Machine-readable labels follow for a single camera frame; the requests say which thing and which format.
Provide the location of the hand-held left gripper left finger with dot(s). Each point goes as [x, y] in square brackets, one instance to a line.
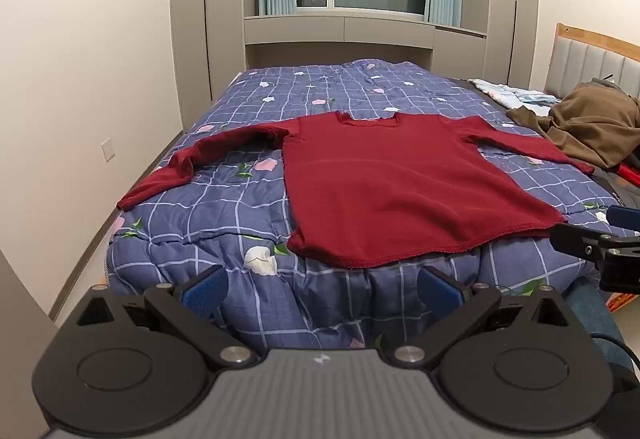
[205, 291]

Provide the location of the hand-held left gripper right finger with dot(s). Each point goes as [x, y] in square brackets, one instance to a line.
[440, 291]

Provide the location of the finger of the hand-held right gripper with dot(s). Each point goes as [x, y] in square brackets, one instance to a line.
[580, 241]
[625, 218]

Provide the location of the dark red sweater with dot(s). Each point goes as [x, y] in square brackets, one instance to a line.
[390, 189]

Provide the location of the bright red cloth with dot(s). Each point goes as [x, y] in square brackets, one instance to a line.
[631, 174]

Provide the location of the person's blue trouser leg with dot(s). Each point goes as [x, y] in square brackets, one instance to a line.
[590, 314]

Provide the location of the blue checked floral quilt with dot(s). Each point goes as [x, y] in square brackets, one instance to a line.
[210, 199]

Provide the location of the brown garment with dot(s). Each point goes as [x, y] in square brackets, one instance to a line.
[590, 124]

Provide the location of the grey padded wooden headboard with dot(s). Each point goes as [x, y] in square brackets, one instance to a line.
[590, 59]

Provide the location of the light patterned cloth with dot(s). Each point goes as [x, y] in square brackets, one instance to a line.
[500, 93]

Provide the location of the grey furniture panel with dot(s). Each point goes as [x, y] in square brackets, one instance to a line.
[20, 359]

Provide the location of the beige wardrobe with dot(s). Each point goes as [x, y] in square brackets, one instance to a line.
[222, 19]
[500, 4]

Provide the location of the beige window cabinet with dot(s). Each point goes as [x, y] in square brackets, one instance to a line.
[350, 31]

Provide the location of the white wall switch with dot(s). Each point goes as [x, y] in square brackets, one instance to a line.
[108, 150]

